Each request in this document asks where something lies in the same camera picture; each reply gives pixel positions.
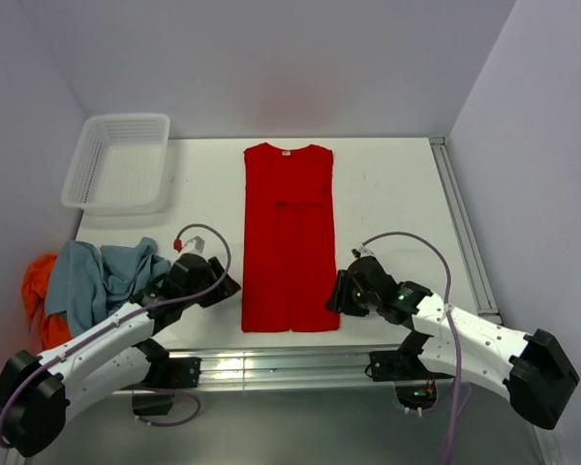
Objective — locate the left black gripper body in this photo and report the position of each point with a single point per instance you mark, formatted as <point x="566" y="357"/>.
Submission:
<point x="211" y="274"/>

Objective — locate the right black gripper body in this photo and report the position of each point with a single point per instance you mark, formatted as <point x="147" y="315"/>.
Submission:
<point x="350" y="297"/>

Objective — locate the red t shirt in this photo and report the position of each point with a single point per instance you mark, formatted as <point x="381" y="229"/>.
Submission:
<point x="289" y="267"/>

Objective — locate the blue grey t shirt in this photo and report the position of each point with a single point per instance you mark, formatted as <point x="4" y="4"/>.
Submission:
<point x="88" y="283"/>

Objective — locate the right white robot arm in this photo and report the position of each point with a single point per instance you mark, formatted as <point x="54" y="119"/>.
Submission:
<point x="530" y="370"/>

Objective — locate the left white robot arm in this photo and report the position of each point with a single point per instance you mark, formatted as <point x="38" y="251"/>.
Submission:
<point x="40" y="394"/>

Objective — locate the white plastic perforated basket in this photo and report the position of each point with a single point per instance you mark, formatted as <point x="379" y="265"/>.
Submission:
<point x="119" y="165"/>

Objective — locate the orange t shirt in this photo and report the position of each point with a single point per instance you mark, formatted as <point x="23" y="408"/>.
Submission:
<point x="46" y="332"/>

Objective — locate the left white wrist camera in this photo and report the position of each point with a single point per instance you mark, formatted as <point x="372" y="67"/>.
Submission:
<point x="194" y="245"/>

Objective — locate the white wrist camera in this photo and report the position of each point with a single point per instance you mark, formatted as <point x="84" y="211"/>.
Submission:
<point x="361" y="252"/>
<point x="194" y="245"/>

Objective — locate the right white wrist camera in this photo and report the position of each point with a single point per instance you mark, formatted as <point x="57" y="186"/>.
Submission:
<point x="361" y="252"/>

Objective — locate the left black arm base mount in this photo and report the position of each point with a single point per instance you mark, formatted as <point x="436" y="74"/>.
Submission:
<point x="167" y="383"/>

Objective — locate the aluminium right side rail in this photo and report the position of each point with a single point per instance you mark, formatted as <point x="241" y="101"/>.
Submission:
<point x="482" y="293"/>

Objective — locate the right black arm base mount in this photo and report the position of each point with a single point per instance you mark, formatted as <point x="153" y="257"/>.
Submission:
<point x="415" y="386"/>

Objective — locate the aluminium front rail frame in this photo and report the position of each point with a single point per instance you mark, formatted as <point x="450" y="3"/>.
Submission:
<point x="283" y="407"/>

